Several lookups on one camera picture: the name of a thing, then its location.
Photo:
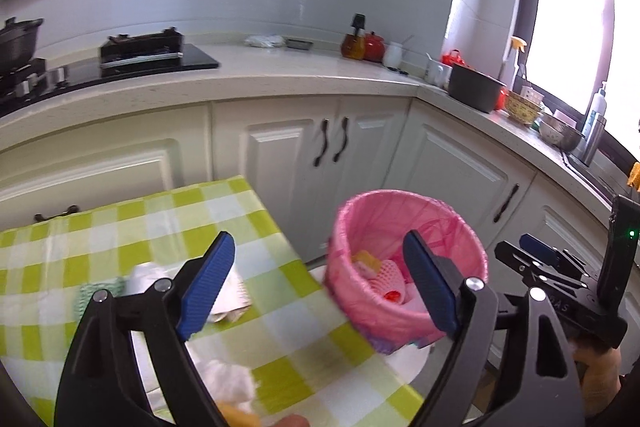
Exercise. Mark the white plastic bag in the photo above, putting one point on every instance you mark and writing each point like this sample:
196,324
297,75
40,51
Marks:
264,41

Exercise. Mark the black burner grate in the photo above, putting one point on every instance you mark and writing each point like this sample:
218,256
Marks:
140,47

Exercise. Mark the white mug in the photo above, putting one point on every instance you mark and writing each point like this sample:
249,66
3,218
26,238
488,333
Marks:
437,73

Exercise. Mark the orange scrap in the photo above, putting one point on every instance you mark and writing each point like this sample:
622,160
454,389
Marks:
240,416

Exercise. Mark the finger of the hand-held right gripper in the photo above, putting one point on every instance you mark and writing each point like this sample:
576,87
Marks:
515,259
537,247

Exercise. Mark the small white tissue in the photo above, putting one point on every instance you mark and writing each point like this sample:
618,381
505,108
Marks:
145,279

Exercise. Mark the red lidded pot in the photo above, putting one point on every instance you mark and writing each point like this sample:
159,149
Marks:
374,48

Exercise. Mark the dark grey inner pot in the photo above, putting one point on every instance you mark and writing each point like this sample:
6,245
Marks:
475,89

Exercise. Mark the yellow scrap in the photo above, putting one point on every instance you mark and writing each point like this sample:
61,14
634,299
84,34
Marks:
365,262

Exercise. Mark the dark framed window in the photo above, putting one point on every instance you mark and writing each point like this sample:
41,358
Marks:
565,7

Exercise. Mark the steel bowl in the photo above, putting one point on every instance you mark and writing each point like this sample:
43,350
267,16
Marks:
560,131

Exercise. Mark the white pump bottle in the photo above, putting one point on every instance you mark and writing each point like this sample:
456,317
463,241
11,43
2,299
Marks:
597,104

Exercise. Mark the silver stove knob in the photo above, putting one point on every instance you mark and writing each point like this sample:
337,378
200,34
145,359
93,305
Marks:
59,74

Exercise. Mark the pink lined trash bin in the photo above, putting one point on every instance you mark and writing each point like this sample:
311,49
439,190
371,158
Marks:
360,302

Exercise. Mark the yellow cloth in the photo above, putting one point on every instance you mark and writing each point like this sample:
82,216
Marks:
635,177

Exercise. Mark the small black utensil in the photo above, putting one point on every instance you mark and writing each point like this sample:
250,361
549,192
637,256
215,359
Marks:
397,69

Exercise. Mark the purple plastic bag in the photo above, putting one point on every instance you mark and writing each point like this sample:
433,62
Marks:
385,346

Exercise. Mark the glass oil bottle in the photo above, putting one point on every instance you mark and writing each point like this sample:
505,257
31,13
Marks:
354,44

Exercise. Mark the green patterned cloth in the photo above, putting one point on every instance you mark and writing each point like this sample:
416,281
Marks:
97,294

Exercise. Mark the white kitchen cabinet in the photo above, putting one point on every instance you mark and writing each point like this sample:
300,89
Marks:
280,157

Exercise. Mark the steel bottle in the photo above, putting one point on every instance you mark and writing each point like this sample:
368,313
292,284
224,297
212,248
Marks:
594,139

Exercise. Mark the yellow-nozzle spray bottle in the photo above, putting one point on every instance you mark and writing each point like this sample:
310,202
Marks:
517,57

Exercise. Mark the black cooking pot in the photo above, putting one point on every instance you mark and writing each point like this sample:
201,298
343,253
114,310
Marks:
17,42

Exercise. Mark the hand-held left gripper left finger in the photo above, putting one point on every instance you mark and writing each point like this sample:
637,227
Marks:
207,287

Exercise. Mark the person's left hand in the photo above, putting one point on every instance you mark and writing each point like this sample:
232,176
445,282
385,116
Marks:
292,421

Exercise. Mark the yellow patterned bowl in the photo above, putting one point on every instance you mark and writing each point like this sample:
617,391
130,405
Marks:
522,109

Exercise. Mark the red packet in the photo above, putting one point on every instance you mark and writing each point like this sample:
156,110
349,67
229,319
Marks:
501,99

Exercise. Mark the green checked tablecloth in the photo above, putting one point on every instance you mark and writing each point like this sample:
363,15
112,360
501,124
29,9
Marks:
280,307

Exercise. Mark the white foam fruit net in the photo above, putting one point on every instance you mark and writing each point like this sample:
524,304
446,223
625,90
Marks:
386,276

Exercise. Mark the black glass gas stove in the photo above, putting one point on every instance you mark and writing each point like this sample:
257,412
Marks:
195,57

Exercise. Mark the white jar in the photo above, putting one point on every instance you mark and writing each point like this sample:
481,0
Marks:
393,55

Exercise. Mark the paper wrapper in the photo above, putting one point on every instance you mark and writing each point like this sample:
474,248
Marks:
230,297

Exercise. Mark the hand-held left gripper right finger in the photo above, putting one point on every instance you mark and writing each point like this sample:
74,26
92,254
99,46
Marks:
430,287

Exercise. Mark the red bag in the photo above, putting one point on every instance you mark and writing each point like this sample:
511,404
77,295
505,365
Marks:
455,58

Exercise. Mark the red scrap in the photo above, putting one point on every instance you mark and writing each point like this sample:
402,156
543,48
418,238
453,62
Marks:
392,295

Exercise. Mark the person's right hand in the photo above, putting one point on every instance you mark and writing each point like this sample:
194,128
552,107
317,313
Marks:
595,377

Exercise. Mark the small metal tray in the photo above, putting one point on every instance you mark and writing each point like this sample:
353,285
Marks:
299,44

